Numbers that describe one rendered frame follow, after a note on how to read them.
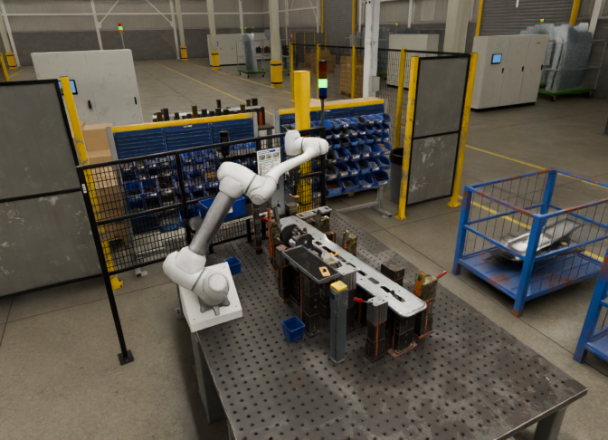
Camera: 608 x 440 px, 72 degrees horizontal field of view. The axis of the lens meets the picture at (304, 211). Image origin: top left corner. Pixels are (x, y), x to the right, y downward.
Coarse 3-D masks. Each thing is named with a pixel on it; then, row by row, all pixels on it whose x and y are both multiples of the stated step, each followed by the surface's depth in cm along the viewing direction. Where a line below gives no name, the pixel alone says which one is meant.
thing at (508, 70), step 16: (480, 48) 1147; (496, 48) 1142; (512, 48) 1168; (528, 48) 1194; (544, 48) 1220; (480, 64) 1157; (496, 64) 1163; (512, 64) 1189; (528, 64) 1217; (480, 80) 1166; (496, 80) 1184; (512, 80) 1211; (528, 80) 1239; (480, 96) 1181; (496, 96) 1206; (512, 96) 1234; (528, 96) 1263
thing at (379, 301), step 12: (372, 300) 211; (384, 300) 211; (372, 312) 210; (384, 312) 211; (372, 324) 213; (384, 324) 215; (372, 336) 216; (384, 336) 219; (372, 348) 218; (384, 348) 222; (372, 360) 220
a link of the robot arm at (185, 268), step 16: (224, 176) 229; (240, 176) 228; (224, 192) 230; (240, 192) 231; (224, 208) 232; (208, 224) 232; (192, 240) 236; (208, 240) 234; (176, 256) 233; (192, 256) 232; (176, 272) 231; (192, 272) 232; (192, 288) 234
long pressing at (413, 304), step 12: (288, 216) 321; (300, 228) 301; (312, 228) 301; (312, 240) 284; (324, 240) 284; (324, 252) 268; (360, 264) 254; (360, 276) 242; (372, 276) 241; (384, 276) 241; (372, 288) 231; (396, 288) 230; (396, 300) 220; (408, 300) 220; (420, 300) 220; (396, 312) 211; (408, 312) 210
